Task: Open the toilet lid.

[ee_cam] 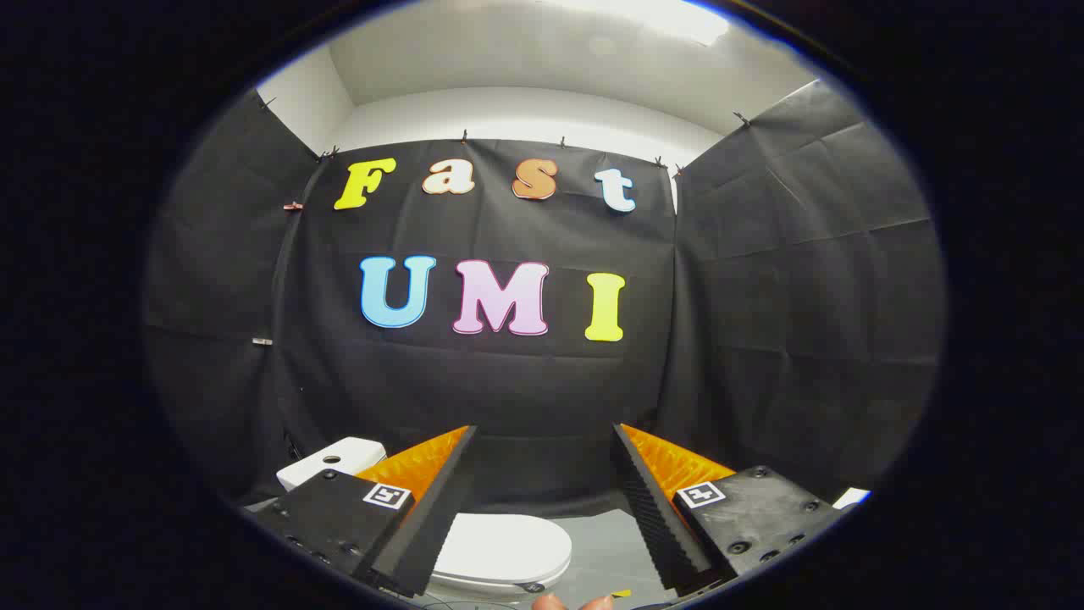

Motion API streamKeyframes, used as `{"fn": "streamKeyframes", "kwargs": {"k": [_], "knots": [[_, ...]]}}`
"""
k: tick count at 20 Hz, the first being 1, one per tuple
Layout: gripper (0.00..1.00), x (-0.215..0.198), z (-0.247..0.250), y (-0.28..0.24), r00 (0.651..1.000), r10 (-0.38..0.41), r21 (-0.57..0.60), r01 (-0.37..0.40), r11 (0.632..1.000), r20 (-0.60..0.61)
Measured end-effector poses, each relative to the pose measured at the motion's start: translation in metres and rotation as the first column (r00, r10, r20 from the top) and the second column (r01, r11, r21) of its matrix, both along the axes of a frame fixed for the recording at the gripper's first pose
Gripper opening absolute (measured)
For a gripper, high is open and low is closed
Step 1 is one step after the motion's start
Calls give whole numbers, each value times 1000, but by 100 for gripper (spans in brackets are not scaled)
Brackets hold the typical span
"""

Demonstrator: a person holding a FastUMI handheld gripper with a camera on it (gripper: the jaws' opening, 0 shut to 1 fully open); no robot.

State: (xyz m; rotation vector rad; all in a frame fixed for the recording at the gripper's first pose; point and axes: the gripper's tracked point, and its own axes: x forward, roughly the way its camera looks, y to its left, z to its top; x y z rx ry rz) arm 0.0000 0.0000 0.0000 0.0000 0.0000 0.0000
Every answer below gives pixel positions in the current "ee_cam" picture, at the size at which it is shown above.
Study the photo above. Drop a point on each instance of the black backdrop cloth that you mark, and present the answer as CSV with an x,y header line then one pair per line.
x,y
508,381

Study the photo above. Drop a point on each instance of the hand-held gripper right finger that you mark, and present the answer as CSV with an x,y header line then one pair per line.
x,y
652,508

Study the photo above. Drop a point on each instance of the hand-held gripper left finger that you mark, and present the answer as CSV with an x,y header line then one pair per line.
x,y
440,508

